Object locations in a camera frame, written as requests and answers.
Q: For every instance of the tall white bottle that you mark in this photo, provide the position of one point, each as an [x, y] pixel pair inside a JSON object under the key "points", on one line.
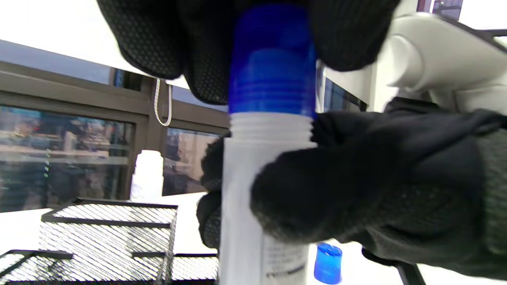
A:
{"points": [[245, 198], [147, 174]]}

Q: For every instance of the person's left hand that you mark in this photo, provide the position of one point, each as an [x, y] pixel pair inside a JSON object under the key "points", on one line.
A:
{"points": [[190, 39]]}

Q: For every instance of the blue stationery cap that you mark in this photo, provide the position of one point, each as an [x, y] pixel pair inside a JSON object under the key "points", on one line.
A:
{"points": [[328, 264], [273, 79]]}

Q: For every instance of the black mesh desk organizer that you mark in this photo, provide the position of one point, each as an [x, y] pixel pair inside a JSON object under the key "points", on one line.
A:
{"points": [[111, 237]]}

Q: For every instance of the person's right hand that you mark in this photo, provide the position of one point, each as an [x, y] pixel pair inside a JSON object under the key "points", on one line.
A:
{"points": [[376, 190]]}

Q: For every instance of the dark window frame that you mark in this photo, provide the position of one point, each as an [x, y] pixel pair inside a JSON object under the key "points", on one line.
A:
{"points": [[79, 87]]}

